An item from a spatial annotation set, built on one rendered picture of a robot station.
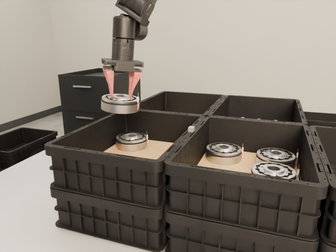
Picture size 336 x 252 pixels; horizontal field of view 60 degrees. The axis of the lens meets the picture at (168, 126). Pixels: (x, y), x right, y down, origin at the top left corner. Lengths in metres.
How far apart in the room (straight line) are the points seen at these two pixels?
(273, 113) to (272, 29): 2.74
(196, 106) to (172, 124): 0.40
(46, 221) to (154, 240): 0.32
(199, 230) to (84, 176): 0.28
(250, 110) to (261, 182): 0.79
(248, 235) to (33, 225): 0.55
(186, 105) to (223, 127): 0.47
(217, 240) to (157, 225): 0.13
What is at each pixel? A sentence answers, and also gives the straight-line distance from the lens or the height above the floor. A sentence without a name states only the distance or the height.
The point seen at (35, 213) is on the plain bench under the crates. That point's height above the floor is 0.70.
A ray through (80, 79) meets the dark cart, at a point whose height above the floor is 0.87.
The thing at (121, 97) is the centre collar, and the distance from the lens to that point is 0.79.
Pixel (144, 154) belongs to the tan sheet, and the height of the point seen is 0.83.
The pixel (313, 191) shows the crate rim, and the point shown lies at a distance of 0.56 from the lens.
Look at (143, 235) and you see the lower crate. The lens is 0.70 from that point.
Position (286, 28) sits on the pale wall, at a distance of 4.00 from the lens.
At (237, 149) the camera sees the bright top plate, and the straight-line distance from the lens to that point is 0.87.
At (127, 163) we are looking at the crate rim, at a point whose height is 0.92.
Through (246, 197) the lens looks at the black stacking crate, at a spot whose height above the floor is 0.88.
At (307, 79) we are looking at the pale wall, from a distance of 4.05.
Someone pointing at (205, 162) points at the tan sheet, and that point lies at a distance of 0.84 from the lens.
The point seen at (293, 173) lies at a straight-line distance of 0.75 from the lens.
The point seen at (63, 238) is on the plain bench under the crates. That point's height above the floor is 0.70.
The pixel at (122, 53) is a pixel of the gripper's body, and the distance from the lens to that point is 0.76.
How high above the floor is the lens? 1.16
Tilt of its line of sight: 17 degrees down
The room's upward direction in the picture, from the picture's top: straight up
